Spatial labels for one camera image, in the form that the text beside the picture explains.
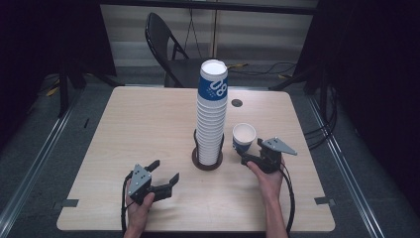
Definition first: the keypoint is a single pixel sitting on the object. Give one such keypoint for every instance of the round grey table grommet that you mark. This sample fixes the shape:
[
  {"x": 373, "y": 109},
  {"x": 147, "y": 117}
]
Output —
[{"x": 236, "y": 102}]

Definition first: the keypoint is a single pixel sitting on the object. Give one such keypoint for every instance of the stack of white paper cups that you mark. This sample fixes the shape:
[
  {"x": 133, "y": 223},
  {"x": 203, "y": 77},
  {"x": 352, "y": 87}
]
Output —
[{"x": 211, "y": 125}]

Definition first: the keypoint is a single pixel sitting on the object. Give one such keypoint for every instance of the blue printed paper cup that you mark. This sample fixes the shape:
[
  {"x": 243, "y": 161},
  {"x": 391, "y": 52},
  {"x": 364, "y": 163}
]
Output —
[{"x": 243, "y": 134}]

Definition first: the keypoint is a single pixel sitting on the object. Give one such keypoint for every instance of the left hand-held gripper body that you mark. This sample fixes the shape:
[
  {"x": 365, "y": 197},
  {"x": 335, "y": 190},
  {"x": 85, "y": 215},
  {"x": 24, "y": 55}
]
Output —
[{"x": 140, "y": 180}]

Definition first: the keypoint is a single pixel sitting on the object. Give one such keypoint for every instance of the grey tape strip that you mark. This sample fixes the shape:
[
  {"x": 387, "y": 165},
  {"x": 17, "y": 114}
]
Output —
[
  {"x": 324, "y": 200},
  {"x": 70, "y": 203}
]

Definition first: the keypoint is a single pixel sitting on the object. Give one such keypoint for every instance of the person's left hand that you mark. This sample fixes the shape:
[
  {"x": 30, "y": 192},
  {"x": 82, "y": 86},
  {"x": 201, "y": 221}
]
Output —
[{"x": 140, "y": 211}]

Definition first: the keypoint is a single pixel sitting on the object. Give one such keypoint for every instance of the black folding chair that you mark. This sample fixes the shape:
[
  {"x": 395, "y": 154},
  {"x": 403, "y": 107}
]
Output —
[{"x": 165, "y": 49}]

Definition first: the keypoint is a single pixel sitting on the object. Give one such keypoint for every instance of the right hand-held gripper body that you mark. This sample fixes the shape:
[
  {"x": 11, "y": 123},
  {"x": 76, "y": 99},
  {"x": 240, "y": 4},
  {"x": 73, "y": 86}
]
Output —
[{"x": 274, "y": 152}]

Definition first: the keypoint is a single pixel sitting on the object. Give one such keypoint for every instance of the person's right hand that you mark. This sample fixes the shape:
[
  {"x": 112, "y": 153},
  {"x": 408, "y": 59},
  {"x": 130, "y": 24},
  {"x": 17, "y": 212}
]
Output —
[{"x": 269, "y": 185}]

